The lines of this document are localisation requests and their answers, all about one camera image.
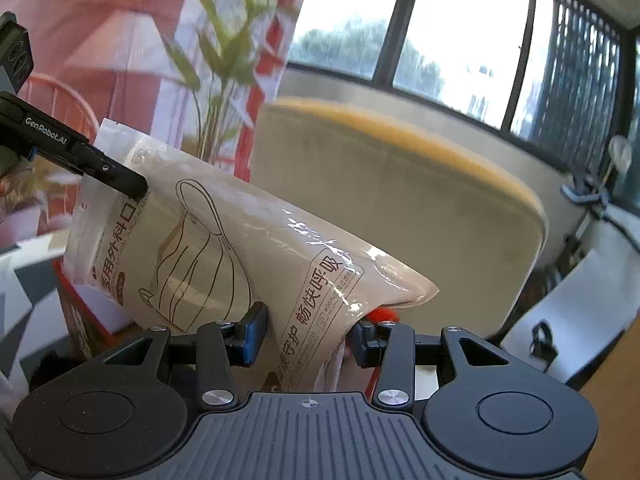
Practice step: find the black lattice window screen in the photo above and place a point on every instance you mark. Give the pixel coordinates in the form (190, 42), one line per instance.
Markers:
(580, 75)

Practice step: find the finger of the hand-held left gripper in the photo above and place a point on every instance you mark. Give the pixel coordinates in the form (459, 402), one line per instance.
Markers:
(117, 175)

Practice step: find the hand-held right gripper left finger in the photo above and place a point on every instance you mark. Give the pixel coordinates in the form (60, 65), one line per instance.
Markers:
(257, 332)

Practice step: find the beige face mask packet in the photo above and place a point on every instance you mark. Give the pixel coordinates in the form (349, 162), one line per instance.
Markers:
(225, 240)

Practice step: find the black framed window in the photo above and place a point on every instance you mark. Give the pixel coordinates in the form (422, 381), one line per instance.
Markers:
(460, 35)

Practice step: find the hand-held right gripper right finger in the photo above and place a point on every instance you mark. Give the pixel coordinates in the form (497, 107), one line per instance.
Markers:
(357, 347)

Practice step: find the wooden panel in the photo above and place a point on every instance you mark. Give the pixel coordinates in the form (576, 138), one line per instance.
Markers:
(617, 410)

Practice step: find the white board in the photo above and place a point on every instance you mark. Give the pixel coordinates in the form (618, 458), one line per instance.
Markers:
(590, 300)

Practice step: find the red printed backdrop cloth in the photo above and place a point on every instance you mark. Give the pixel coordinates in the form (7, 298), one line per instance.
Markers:
(100, 35)

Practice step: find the beige armchair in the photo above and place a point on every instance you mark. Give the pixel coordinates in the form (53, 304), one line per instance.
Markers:
(400, 200)

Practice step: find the exercise bike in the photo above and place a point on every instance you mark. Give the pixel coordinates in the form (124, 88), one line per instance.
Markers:
(587, 195)

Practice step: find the red strawberry print cardboard box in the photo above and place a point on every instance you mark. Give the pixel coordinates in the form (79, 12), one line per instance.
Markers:
(82, 320)

